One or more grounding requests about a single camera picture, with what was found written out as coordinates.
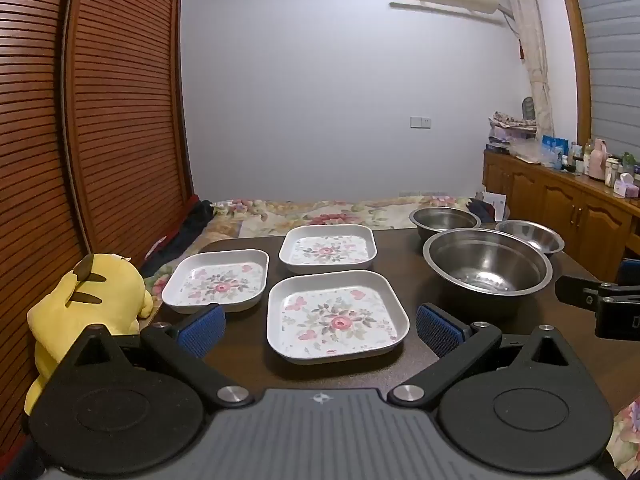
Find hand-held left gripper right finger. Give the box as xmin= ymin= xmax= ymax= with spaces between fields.
xmin=389 ymin=303 xmax=593 ymax=410

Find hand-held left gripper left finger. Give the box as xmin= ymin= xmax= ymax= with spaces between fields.
xmin=50 ymin=304 xmax=254 ymax=408

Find white floral square plate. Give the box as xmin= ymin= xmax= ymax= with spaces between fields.
xmin=278 ymin=225 xmax=377 ymax=275
xmin=161 ymin=249 xmax=270 ymax=314
xmin=266 ymin=270 xmax=410 ymax=365

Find medium steel bowl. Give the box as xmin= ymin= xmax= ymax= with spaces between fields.
xmin=495 ymin=220 xmax=566 ymax=258

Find large steel bowl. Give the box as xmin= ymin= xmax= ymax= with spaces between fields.
xmin=422 ymin=228 xmax=554 ymax=318

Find small deep steel bowl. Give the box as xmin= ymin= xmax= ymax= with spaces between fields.
xmin=409 ymin=206 xmax=482 ymax=243

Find pink tissue box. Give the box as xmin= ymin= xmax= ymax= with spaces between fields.
xmin=614 ymin=172 xmax=640 ymax=198

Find wooden sideboard cabinet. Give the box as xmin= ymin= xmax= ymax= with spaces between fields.
xmin=482 ymin=150 xmax=640 ymax=286

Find dark clothing pile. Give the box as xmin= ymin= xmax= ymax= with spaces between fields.
xmin=140 ymin=199 xmax=216 ymax=278

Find white envelope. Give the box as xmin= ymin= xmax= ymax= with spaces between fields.
xmin=482 ymin=191 xmax=507 ymax=221

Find pink thermos bottle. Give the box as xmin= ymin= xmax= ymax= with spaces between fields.
xmin=589 ymin=137 xmax=608 ymax=180

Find dark blue blanket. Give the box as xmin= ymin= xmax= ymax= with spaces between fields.
xmin=465 ymin=199 xmax=496 ymax=222

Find blue box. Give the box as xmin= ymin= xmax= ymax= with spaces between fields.
xmin=541 ymin=135 xmax=571 ymax=168

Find clear plastic bag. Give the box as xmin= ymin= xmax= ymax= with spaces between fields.
xmin=510 ymin=140 xmax=546 ymax=165

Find yellow plush toy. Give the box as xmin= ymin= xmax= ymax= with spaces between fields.
xmin=25 ymin=252 xmax=155 ymax=416

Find grey window blind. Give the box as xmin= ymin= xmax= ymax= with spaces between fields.
xmin=570 ymin=0 xmax=640 ymax=161

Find wooden louvered wardrobe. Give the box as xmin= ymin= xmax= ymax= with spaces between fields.
xmin=0 ymin=0 xmax=196 ymax=461

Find cream patterned curtain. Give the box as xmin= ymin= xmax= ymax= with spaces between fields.
xmin=500 ymin=0 xmax=556 ymax=141

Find wooden window frame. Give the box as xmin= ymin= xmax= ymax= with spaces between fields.
xmin=552 ymin=0 xmax=593 ymax=146

